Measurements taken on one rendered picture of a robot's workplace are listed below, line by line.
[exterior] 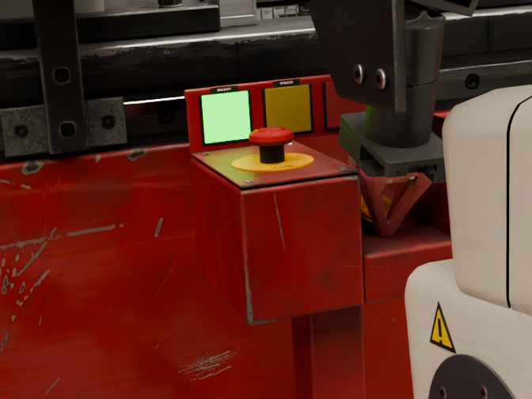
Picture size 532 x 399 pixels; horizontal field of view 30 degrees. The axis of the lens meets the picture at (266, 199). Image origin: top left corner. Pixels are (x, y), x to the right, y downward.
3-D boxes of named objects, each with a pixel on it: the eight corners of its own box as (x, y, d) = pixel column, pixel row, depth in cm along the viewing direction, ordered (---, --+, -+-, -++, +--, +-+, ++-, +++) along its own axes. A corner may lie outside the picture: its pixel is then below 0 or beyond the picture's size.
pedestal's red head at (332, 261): (248, 327, 82) (233, 112, 77) (198, 273, 97) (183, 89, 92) (463, 287, 88) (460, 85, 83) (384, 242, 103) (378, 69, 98)
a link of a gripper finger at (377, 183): (397, 205, 94) (407, 114, 90) (431, 242, 89) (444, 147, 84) (330, 214, 92) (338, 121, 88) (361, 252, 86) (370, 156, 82)
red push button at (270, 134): (258, 176, 85) (256, 134, 84) (244, 167, 88) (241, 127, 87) (302, 170, 86) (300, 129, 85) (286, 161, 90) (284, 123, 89)
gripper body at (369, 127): (402, 126, 91) (412, 49, 87) (456, 175, 82) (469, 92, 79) (336, 133, 89) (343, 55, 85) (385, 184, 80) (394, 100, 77)
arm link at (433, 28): (401, 18, 76) (461, 10, 78) (355, -7, 81) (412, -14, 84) (393, 101, 79) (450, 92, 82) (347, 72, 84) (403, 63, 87)
